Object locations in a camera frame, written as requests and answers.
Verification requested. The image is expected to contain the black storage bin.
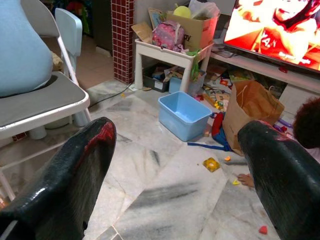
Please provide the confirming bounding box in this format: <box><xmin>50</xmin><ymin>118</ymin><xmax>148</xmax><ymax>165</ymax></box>
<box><xmin>142</xmin><ymin>64</ymin><xmax>171</xmax><ymax>93</ymax></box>

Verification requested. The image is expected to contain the children's picture book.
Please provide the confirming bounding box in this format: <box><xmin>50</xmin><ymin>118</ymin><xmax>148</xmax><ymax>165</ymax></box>
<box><xmin>147</xmin><ymin>7</ymin><xmax>167</xmax><ymax>30</ymax></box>

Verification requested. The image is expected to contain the light blue cushion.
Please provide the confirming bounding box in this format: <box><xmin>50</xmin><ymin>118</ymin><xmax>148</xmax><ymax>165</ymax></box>
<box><xmin>0</xmin><ymin>0</ymin><xmax>54</xmax><ymax>98</ymax></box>

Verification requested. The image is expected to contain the brown cardboard box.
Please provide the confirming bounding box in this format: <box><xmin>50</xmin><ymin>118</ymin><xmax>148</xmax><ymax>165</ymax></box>
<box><xmin>166</xmin><ymin>11</ymin><xmax>221</xmax><ymax>52</ymax></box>

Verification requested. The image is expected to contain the blue plastic bin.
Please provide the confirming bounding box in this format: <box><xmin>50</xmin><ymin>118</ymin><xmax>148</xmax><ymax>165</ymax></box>
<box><xmin>157</xmin><ymin>91</ymin><xmax>213</xmax><ymax>142</ymax></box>

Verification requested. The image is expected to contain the child's hand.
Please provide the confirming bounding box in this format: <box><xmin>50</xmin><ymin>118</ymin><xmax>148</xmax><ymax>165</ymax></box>
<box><xmin>236</xmin><ymin>173</ymin><xmax>255</xmax><ymax>188</ymax></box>

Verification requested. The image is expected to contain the red and blue backpack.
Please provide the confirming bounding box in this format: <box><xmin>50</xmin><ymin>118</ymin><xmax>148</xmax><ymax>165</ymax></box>
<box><xmin>187</xmin><ymin>111</ymin><xmax>233</xmax><ymax>152</ymax></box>

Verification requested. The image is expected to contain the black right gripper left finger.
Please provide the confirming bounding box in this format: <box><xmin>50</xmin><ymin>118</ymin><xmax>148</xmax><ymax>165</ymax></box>
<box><xmin>0</xmin><ymin>116</ymin><xmax>117</xmax><ymax>240</ymax></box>

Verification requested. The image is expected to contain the red tiled pillar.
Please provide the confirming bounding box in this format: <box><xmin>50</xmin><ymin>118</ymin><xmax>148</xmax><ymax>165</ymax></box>
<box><xmin>111</xmin><ymin>0</ymin><xmax>135</xmax><ymax>85</ymax></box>

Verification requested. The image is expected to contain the flat screen television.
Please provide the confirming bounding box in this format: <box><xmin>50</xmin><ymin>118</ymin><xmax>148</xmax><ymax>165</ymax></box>
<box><xmin>223</xmin><ymin>0</ymin><xmax>320</xmax><ymax>73</ymax></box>

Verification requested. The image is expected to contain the torn cardboard piece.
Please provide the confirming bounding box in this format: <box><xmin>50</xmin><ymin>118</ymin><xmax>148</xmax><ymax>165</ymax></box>
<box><xmin>131</xmin><ymin>21</ymin><xmax>153</xmax><ymax>43</ymax></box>

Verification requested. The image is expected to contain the black floor power cable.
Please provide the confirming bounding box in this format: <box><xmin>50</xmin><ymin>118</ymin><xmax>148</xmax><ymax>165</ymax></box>
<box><xmin>88</xmin><ymin>83</ymin><xmax>133</xmax><ymax>109</ymax></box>

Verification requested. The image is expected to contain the small blue storage bin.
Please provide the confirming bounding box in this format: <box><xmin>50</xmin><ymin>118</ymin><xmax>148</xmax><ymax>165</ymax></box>
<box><xmin>168</xmin><ymin>74</ymin><xmax>191</xmax><ymax>95</ymax></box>

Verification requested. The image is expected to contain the pink backpack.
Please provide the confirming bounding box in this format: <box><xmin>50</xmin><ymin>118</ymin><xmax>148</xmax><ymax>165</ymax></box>
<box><xmin>151</xmin><ymin>20</ymin><xmax>186</xmax><ymax>51</ymax></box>

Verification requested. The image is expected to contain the wooden puzzle board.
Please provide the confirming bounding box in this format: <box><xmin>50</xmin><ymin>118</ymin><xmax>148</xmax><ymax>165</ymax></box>
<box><xmin>201</xmin><ymin>86</ymin><xmax>230</xmax><ymax>111</ymax></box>

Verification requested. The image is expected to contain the child in pink shirt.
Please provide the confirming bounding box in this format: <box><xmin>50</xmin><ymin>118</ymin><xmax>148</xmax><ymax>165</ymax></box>
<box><xmin>292</xmin><ymin>96</ymin><xmax>320</xmax><ymax>163</ymax></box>

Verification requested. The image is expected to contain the yellow-green balloon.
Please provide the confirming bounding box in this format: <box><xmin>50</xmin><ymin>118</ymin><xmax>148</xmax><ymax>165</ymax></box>
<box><xmin>173</xmin><ymin>5</ymin><xmax>192</xmax><ymax>19</ymax></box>

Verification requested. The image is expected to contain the clear plastic bag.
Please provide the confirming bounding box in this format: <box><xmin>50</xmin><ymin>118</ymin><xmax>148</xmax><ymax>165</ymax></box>
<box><xmin>188</xmin><ymin>0</ymin><xmax>221</xmax><ymax>20</ymax></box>

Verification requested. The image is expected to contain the white folding chair grey seat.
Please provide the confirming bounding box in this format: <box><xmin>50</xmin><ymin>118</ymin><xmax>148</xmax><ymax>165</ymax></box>
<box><xmin>0</xmin><ymin>0</ymin><xmax>92</xmax><ymax>201</ymax></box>

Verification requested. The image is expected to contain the purple toy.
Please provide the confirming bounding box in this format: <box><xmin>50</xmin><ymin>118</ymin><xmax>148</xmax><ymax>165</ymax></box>
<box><xmin>273</xmin><ymin>118</ymin><xmax>294</xmax><ymax>133</ymax></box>

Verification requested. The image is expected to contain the light blue plastic chair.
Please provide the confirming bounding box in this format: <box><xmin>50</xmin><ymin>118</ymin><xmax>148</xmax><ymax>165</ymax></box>
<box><xmin>28</xmin><ymin>7</ymin><xmax>92</xmax><ymax>141</ymax></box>

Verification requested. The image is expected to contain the yellow toy block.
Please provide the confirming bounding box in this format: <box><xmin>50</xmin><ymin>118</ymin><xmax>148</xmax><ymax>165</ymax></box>
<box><xmin>202</xmin><ymin>157</ymin><xmax>221</xmax><ymax>173</ymax></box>

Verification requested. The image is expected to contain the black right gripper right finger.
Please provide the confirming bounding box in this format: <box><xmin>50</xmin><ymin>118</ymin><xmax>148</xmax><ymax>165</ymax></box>
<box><xmin>237</xmin><ymin>119</ymin><xmax>320</xmax><ymax>240</ymax></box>

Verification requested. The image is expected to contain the white television console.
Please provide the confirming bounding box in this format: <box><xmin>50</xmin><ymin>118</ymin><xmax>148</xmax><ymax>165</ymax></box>
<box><xmin>209</xmin><ymin>51</ymin><xmax>320</xmax><ymax>118</ymax></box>

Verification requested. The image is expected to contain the white plastic table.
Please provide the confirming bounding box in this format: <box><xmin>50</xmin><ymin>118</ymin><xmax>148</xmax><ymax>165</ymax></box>
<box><xmin>134</xmin><ymin>38</ymin><xmax>215</xmax><ymax>93</ymax></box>

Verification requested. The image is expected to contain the brown paper bag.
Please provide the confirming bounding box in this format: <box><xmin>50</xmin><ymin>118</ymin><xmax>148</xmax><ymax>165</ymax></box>
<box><xmin>222</xmin><ymin>80</ymin><xmax>285</xmax><ymax>156</ymax></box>

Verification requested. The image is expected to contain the green strap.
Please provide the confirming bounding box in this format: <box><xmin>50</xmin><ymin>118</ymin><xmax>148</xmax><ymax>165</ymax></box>
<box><xmin>186</xmin><ymin>48</ymin><xmax>202</xmax><ymax>81</ymax></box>

